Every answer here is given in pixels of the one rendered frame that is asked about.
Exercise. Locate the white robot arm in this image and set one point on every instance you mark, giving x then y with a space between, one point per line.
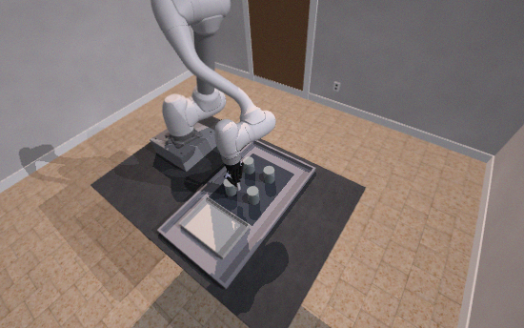
180 113

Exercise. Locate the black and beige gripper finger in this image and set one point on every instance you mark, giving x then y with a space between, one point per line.
239 173
233 180

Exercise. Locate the clear glass cylinder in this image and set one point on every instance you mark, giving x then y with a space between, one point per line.
253 195
269 174
229 188
248 165

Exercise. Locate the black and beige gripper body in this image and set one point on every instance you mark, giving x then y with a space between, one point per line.
230 167

